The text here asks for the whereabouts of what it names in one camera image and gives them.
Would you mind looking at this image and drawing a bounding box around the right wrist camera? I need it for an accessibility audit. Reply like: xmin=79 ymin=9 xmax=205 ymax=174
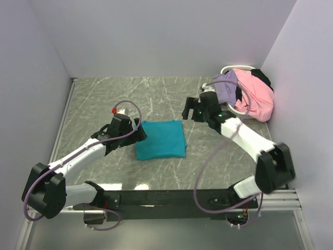
xmin=199 ymin=83 xmax=221 ymax=113

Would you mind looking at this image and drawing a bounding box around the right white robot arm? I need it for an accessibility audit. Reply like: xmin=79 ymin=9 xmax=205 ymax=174
xmin=182 ymin=93 xmax=296 ymax=208

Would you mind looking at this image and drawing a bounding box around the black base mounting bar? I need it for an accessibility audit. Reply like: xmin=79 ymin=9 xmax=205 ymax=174
xmin=97 ymin=189 xmax=258 ymax=220

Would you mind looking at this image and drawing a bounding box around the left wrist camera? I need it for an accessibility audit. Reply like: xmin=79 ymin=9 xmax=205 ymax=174
xmin=111 ymin=108 xmax=132 ymax=132

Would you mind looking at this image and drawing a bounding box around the pink t shirt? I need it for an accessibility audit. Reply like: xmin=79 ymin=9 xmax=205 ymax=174
xmin=234 ymin=69 xmax=274 ymax=122

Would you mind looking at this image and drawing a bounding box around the teal t shirt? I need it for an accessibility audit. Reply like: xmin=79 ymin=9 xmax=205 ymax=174
xmin=135 ymin=120 xmax=187 ymax=161

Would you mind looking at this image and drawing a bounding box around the white laundry basket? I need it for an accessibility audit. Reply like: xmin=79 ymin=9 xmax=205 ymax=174
xmin=220 ymin=65 xmax=255 ymax=119

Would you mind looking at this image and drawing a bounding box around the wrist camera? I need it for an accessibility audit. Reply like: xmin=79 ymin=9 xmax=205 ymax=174
xmin=111 ymin=108 xmax=132 ymax=132
xmin=199 ymin=83 xmax=221 ymax=113

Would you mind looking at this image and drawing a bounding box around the black t shirt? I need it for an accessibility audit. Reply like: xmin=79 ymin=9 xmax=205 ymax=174
xmin=236 ymin=69 xmax=274 ymax=101

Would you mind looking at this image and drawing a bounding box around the purple t shirt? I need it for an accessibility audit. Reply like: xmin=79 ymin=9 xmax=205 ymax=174
xmin=213 ymin=70 xmax=238 ymax=107

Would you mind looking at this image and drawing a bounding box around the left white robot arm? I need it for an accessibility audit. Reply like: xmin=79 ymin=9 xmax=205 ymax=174
xmin=22 ymin=114 xmax=147 ymax=219

